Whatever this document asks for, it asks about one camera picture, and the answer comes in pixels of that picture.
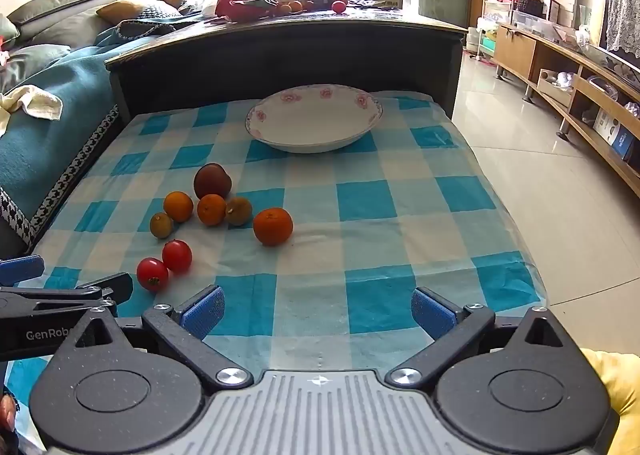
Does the dark wooden coffee table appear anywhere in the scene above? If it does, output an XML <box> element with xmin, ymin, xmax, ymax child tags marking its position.
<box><xmin>104</xmin><ymin>0</ymin><xmax>470</xmax><ymax>123</ymax></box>

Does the cream cloth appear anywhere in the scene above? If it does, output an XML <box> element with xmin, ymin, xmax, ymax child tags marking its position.
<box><xmin>0</xmin><ymin>84</ymin><xmax>65</xmax><ymax>136</ymax></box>

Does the teal blanket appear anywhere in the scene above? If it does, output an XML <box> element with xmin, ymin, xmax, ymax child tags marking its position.
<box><xmin>0</xmin><ymin>18</ymin><xmax>201</xmax><ymax>261</ymax></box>

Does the wooden tv cabinet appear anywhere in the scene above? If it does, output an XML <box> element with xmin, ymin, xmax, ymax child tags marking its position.
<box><xmin>492</xmin><ymin>22</ymin><xmax>640</xmax><ymax>196</ymax></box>

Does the red tomato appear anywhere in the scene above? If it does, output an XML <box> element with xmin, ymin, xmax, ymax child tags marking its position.
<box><xmin>136</xmin><ymin>257</ymin><xmax>170</xmax><ymax>292</ymax></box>
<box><xmin>161</xmin><ymin>239</ymin><xmax>193</xmax><ymax>273</ymax></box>

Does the mustard pillow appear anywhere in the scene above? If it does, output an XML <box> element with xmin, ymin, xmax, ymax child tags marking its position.
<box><xmin>96</xmin><ymin>0</ymin><xmax>151</xmax><ymax>23</ymax></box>

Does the white wire rack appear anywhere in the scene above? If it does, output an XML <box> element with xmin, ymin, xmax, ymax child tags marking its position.
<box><xmin>472</xmin><ymin>0</ymin><xmax>516</xmax><ymax>81</ymax></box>

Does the blue white checkered tablecloth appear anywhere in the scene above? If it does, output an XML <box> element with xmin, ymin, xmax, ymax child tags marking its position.
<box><xmin>5</xmin><ymin>90</ymin><xmax>548</xmax><ymax>441</ymax></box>

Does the small yellow-green fruit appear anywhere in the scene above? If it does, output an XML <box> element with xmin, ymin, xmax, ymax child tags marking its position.
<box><xmin>149</xmin><ymin>212</ymin><xmax>175</xmax><ymax>239</ymax></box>
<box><xmin>225</xmin><ymin>196</ymin><xmax>253</xmax><ymax>227</ymax></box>

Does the clear plastic storage box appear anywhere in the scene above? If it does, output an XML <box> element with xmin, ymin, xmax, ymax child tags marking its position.
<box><xmin>512</xmin><ymin>10</ymin><xmax>561</xmax><ymax>38</ymax></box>

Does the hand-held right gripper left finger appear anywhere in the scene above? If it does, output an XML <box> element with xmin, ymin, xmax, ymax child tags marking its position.
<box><xmin>70</xmin><ymin>285</ymin><xmax>255</xmax><ymax>390</ymax></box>

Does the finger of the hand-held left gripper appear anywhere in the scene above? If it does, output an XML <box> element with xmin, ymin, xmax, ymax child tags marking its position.
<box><xmin>0</xmin><ymin>272</ymin><xmax>135</xmax><ymax>320</ymax></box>
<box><xmin>0</xmin><ymin>255</ymin><xmax>45</xmax><ymax>286</ymax></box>

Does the small orange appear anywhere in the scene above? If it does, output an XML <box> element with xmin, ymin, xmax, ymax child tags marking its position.
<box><xmin>197</xmin><ymin>194</ymin><xmax>228</xmax><ymax>227</ymax></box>
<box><xmin>163</xmin><ymin>191</ymin><xmax>194</xmax><ymax>223</ymax></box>

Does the blue white box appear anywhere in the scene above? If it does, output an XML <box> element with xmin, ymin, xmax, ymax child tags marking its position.
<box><xmin>595</xmin><ymin>110</ymin><xmax>636</xmax><ymax>161</ymax></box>

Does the dark red apple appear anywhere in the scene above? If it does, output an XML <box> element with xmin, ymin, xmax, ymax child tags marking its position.
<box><xmin>194</xmin><ymin>163</ymin><xmax>233</xmax><ymax>201</ymax></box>

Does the grey sofa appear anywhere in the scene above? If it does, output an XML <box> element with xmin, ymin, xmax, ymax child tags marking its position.
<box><xmin>0</xmin><ymin>0</ymin><xmax>201</xmax><ymax>96</ymax></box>

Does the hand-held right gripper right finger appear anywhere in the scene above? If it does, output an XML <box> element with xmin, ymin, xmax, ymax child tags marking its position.
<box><xmin>385</xmin><ymin>286</ymin><xmax>571</xmax><ymax>388</ymax></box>

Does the white floral plate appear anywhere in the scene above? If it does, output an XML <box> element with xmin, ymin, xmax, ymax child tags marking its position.
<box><xmin>244</xmin><ymin>84</ymin><xmax>385</xmax><ymax>154</ymax></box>

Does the red cloth bag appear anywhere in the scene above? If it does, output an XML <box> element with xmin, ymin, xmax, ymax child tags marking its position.
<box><xmin>215</xmin><ymin>0</ymin><xmax>281</xmax><ymax>18</ymax></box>

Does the large orange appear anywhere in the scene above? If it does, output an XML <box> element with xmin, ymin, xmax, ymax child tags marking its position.
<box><xmin>252</xmin><ymin>208</ymin><xmax>294</xmax><ymax>247</ymax></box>

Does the white lace cloth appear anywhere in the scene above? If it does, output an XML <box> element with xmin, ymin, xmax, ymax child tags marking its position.
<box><xmin>605</xmin><ymin>0</ymin><xmax>640</xmax><ymax>58</ymax></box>

